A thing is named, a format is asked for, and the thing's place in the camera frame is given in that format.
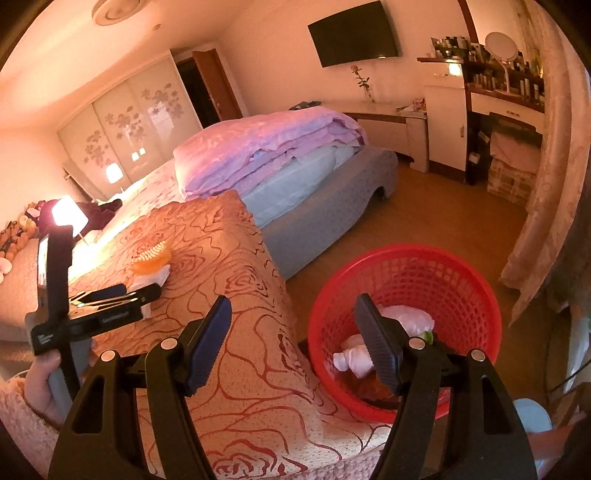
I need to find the yellow plastic comb packaging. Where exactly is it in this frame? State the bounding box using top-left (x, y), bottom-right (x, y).
top-left (131, 241), bottom-right (172, 276)

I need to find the light green wrapper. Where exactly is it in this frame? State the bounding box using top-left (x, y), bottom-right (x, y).
top-left (420, 331), bottom-right (435, 345)

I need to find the brown wrapper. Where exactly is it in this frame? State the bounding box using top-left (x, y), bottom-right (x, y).
top-left (344, 371), bottom-right (400, 410)

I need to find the clear plastic bag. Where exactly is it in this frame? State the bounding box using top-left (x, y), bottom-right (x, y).
top-left (378, 305), bottom-right (435, 338)

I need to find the white tissue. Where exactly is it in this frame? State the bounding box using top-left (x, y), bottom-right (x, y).
top-left (332, 334), bottom-right (374, 379)

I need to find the white paper napkin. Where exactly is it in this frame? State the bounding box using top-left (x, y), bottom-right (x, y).
top-left (128, 264), bottom-right (170, 319)

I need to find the person left hand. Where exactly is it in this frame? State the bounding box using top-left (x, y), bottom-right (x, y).
top-left (24, 350), bottom-right (64, 430)

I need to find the person right hand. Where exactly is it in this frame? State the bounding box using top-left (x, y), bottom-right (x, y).
top-left (527, 413), bottom-right (590, 479)

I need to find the dark plush toy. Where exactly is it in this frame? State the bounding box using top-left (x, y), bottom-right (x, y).
top-left (37, 199), bottom-right (123, 237)

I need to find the glowing bedside lamp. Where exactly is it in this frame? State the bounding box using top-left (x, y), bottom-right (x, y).
top-left (51, 195), bottom-right (89, 237)

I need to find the red plastic mesh basket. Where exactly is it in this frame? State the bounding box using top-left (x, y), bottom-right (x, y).
top-left (308, 244), bottom-right (503, 424)

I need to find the light blue folded blanket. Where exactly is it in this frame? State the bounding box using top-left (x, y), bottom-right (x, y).
top-left (242, 142), bottom-right (362, 228)

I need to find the folded pink purple quilt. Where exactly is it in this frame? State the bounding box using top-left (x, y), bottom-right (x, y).
top-left (173, 106), bottom-right (368, 199)

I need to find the orange rose pattern bedspread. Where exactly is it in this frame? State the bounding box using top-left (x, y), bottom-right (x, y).
top-left (64, 189), bottom-right (394, 480)

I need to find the floral sliding wardrobe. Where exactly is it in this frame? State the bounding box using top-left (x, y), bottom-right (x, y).
top-left (58, 55), bottom-right (201, 200)

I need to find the floral pink curtain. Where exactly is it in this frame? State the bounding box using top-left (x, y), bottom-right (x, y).
top-left (500, 1), bottom-right (590, 322)

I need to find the brown wooden door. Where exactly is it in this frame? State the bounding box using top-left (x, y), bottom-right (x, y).
top-left (192, 49), bottom-right (242, 121)

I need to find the white low tv desk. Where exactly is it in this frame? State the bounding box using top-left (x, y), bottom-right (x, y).
top-left (322, 101), bottom-right (429, 173)

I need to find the rose in vase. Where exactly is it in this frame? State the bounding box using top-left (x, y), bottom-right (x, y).
top-left (351, 65), bottom-right (376, 103)

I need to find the dressing table with drawer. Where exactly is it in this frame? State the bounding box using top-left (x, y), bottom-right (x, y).
top-left (463, 44), bottom-right (545, 134)

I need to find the white cabinet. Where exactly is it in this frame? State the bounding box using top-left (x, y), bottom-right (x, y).
top-left (418, 58), bottom-right (468, 174)

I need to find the round white vanity mirror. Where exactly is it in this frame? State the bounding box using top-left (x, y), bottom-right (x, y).
top-left (485, 31), bottom-right (518, 93)

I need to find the grey bed frame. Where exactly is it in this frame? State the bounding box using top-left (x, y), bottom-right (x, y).
top-left (262, 146), bottom-right (398, 280)

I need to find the wall mounted black television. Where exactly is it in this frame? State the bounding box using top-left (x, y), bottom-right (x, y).
top-left (308, 1), bottom-right (401, 68)

